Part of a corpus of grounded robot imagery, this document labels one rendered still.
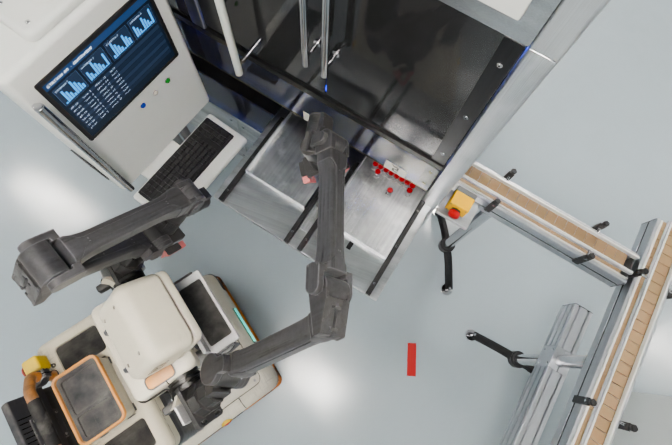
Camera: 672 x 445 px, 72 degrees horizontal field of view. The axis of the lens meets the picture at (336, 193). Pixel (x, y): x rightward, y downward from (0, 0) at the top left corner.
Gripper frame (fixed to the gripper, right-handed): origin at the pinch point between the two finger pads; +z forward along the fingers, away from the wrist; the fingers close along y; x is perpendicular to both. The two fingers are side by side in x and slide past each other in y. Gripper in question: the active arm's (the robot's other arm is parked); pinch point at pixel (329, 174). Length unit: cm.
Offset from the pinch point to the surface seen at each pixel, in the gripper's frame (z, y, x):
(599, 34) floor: 161, -175, -118
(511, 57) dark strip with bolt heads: -43, -47, 11
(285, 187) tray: 25.5, 21.3, -13.9
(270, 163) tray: 23.3, 24.5, -24.4
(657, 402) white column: 133, -97, 93
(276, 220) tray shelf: 25.5, 27.1, -2.3
